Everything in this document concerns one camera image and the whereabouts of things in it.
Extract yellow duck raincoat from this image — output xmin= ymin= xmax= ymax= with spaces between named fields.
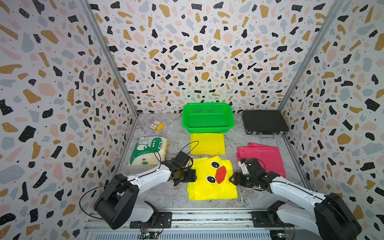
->
xmin=187 ymin=156 xmax=238 ymax=201

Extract pink raincoat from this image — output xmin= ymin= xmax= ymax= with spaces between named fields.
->
xmin=236 ymin=143 xmax=286 ymax=178

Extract plain yellow raincoat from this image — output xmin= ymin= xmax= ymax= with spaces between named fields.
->
xmin=190 ymin=133 xmax=226 ymax=156

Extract green plastic basket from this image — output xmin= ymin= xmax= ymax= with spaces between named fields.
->
xmin=182 ymin=103 xmax=235 ymax=134

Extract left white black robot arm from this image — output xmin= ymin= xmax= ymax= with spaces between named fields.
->
xmin=94 ymin=158 xmax=197 ymax=230

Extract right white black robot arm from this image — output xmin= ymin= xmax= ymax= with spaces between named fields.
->
xmin=230 ymin=167 xmax=362 ymax=240

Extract white green dinosaur raincoat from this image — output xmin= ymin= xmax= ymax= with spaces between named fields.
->
xmin=130 ymin=136 xmax=169 ymax=167

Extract small card packets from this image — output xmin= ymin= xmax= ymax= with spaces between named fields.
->
xmin=150 ymin=121 xmax=165 ymax=132

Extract black hard case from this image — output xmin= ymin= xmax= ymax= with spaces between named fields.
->
xmin=242 ymin=110 xmax=289 ymax=139

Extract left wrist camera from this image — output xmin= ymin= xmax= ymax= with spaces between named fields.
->
xmin=175 ymin=151 xmax=193 ymax=168

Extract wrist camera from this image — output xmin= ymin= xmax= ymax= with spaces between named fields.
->
xmin=175 ymin=151 xmax=193 ymax=168
xmin=238 ymin=159 xmax=262 ymax=175

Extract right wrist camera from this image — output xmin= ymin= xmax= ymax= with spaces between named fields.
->
xmin=238 ymin=159 xmax=262 ymax=175

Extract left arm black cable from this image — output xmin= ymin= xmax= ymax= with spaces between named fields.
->
xmin=78 ymin=140 xmax=200 ymax=221

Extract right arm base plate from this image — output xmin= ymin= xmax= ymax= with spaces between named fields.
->
xmin=251 ymin=211 xmax=294 ymax=228

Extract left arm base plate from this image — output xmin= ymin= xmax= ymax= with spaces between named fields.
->
xmin=130 ymin=212 xmax=173 ymax=229

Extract aluminium front rail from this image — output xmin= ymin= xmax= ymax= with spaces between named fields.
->
xmin=85 ymin=209 xmax=321 ymax=240

